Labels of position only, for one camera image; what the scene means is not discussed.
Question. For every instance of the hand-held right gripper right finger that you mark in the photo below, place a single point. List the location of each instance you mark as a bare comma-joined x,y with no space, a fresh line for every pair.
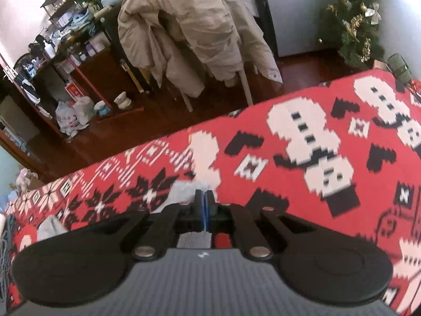
209,210

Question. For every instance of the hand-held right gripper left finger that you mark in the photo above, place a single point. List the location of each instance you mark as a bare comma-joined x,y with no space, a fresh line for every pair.
199,210

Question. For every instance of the grey polo shirt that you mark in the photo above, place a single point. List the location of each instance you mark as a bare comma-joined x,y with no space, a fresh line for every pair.
184,192

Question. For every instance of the chair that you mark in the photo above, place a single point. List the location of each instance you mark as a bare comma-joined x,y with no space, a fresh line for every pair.
246,87

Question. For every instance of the white pet bowl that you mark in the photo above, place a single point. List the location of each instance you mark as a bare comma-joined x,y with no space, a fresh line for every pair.
122,101

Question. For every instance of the blue pet bowl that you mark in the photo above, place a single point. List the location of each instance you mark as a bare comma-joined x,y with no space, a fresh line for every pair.
102,110

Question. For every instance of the red patterned blanket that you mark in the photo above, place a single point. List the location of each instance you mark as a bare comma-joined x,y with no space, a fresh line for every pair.
329,138

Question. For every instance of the pale plastic bag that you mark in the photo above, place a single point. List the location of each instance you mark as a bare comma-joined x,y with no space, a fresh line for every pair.
84,110

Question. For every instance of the white printed plastic bag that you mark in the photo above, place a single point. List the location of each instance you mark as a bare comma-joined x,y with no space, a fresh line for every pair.
65,118

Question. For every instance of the red broom stick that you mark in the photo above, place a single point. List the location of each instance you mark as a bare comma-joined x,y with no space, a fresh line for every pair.
88,82

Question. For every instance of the red carton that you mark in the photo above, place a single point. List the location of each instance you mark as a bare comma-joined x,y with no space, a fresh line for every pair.
74,91

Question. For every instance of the beige jacket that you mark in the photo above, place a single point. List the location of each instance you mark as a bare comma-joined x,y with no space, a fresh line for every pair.
190,23

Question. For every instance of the folded blue jeans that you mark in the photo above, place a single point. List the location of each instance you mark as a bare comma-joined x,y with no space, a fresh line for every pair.
6,253

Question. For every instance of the silver refrigerator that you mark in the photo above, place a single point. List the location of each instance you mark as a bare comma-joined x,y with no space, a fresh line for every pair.
296,23

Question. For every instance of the white pump bottle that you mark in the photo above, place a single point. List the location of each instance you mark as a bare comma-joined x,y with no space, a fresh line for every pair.
49,50

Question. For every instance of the small Christmas tree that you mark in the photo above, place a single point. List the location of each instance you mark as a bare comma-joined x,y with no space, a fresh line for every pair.
355,33

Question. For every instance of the green gift box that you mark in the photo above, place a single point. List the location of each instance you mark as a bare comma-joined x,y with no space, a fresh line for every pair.
398,67

